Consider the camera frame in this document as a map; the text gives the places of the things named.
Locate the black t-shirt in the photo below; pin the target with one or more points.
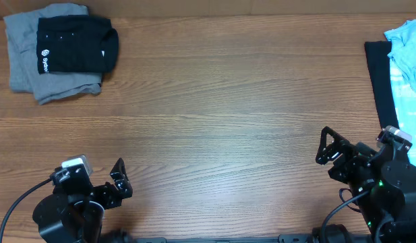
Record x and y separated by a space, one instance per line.
76 44

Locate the black garment at right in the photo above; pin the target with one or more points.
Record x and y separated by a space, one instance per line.
378 65

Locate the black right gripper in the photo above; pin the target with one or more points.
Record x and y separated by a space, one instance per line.
344 156

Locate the light blue t-shirt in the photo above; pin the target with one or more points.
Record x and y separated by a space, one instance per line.
402 58

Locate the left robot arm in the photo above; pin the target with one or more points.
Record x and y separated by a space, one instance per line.
75 210

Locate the folded grey cloth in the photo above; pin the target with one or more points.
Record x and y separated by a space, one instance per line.
21 31

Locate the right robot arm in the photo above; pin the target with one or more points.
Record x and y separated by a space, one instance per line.
388 217

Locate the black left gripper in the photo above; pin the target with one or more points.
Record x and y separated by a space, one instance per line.
114 198

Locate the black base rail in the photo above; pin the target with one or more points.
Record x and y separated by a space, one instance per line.
120 236

